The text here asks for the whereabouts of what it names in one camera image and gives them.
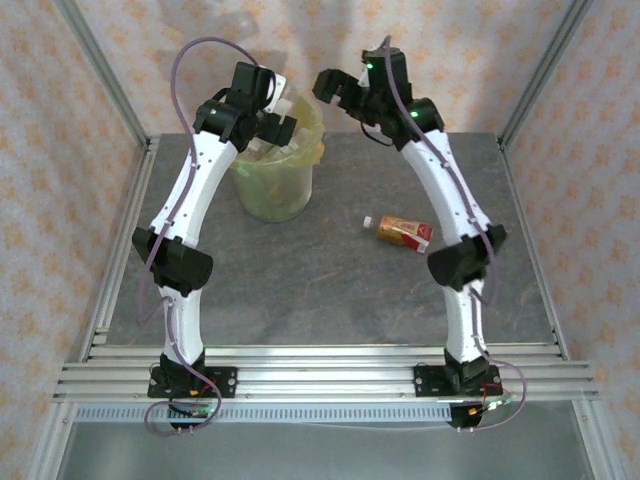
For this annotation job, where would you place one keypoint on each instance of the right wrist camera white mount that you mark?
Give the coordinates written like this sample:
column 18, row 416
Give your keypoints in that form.
column 365, row 77

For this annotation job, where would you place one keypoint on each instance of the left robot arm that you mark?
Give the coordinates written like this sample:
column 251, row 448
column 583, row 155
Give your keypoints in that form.
column 195, row 190

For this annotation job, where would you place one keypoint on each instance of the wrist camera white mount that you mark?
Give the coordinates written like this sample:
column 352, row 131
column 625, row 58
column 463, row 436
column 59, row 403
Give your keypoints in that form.
column 365, row 77
column 277, row 92

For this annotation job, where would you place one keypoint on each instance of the small circuit board green light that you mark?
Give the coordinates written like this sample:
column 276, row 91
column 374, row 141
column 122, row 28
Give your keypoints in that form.
column 490, row 406
column 197, row 411

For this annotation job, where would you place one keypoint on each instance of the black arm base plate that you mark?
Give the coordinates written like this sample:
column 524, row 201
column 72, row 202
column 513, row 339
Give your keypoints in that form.
column 225, row 382
column 427, row 382

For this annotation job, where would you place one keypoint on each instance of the aluminium frame leg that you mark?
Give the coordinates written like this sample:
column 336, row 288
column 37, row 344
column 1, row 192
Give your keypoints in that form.
column 50, row 445
column 597, row 445

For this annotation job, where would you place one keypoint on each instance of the yellow plastic bin liner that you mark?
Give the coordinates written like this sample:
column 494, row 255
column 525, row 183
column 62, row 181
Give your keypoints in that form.
column 312, row 135

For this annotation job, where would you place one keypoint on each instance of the yellow-green plastic bin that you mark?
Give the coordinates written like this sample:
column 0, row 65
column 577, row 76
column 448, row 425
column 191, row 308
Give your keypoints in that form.
column 270, row 200

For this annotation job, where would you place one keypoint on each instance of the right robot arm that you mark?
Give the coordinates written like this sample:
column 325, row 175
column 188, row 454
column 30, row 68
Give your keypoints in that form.
column 440, row 185

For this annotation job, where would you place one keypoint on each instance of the aluminium frame post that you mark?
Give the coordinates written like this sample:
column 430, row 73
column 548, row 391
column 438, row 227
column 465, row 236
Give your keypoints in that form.
column 547, row 65
column 100, row 65

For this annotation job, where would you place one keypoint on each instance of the aluminium side rail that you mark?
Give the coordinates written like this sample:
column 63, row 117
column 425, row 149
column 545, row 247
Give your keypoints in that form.
column 125, row 215
column 530, row 240

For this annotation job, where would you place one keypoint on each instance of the aluminium base rail beam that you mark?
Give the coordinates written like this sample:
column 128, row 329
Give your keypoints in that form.
column 325, row 372

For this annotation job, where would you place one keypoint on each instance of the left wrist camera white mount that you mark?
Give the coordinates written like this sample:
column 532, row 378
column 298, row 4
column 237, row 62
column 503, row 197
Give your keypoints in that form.
column 277, row 92

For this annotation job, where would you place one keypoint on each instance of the amber drink bottle red label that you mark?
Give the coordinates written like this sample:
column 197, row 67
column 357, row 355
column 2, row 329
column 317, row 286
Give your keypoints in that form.
column 400, row 232

